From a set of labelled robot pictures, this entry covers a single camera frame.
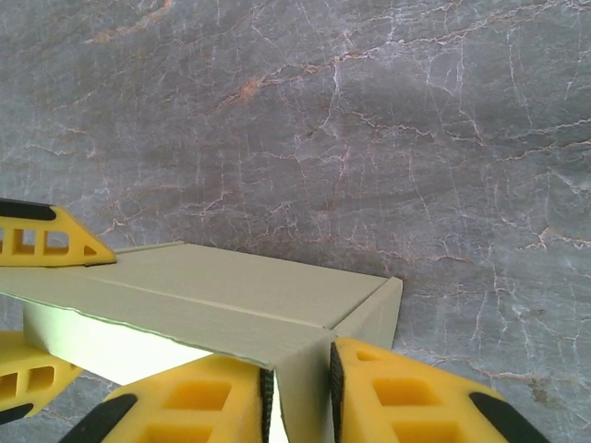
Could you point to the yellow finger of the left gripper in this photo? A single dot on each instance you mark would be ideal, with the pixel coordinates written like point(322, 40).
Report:
point(27, 374)
point(55, 240)

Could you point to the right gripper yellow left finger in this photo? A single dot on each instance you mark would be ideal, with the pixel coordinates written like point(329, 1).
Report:
point(194, 406)

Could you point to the light green paper box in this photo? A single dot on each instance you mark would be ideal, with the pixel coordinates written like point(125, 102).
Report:
point(231, 286)

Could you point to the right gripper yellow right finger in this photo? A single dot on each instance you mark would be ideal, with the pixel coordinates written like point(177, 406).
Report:
point(415, 401)

